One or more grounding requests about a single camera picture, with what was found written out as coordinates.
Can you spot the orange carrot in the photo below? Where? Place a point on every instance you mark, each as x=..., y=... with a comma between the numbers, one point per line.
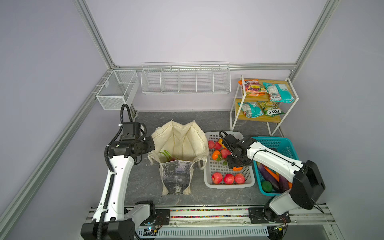
x=273, y=174

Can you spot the teal snack bag shelf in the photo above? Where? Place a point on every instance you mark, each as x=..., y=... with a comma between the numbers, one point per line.
x=279, y=93
x=251, y=110

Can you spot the small white mesh basket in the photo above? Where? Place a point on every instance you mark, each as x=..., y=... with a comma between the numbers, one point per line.
x=120, y=87

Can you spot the orange fruit large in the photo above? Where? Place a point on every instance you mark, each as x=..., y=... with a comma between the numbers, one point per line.
x=236, y=169

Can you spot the long white wire basket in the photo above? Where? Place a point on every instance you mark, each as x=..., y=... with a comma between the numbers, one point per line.
x=186, y=78

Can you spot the pink dragon fruit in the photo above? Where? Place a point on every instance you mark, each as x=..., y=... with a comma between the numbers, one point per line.
x=169, y=157

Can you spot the small orange tangerine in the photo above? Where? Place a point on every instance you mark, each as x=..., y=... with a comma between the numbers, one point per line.
x=216, y=156

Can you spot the purple eggplant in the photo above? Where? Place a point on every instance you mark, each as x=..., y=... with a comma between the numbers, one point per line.
x=269, y=178

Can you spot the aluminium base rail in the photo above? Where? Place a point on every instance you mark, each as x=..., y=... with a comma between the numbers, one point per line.
x=228, y=222

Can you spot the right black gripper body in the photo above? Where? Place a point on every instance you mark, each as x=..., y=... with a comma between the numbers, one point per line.
x=232, y=161

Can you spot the teal snack bag lower shelf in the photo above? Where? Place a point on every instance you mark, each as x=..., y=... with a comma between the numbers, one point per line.
x=251, y=110

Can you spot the teal snack bag top shelf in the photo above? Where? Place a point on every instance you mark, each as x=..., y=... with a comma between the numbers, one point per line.
x=279, y=93

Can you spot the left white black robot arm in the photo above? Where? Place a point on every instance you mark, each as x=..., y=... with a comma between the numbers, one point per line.
x=111, y=221

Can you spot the orange snack bag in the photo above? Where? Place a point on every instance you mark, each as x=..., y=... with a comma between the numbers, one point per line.
x=252, y=88

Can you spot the white wooden two-tier shelf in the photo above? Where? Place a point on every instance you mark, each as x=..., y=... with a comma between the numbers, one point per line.
x=267, y=101

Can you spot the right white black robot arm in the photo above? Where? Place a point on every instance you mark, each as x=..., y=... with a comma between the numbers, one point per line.
x=306, y=179

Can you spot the yellow pear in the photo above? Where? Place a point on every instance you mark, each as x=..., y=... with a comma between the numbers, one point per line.
x=221, y=142

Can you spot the green avocado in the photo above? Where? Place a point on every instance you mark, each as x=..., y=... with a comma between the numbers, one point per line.
x=267, y=187

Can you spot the green Foxs candy bag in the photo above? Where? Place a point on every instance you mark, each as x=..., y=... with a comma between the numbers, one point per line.
x=270, y=109

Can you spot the teal plastic vegetable basket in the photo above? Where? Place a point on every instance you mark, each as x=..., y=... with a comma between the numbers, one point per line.
x=285, y=148

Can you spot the cream canvas grocery bag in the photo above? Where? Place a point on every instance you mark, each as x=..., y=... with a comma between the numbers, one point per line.
x=189, y=144

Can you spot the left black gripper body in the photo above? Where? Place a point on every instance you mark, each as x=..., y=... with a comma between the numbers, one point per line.
x=146, y=145

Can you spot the red apple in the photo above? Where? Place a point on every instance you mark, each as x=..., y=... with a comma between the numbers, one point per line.
x=217, y=146
x=217, y=178
x=229, y=179
x=225, y=153
x=240, y=179
x=211, y=144

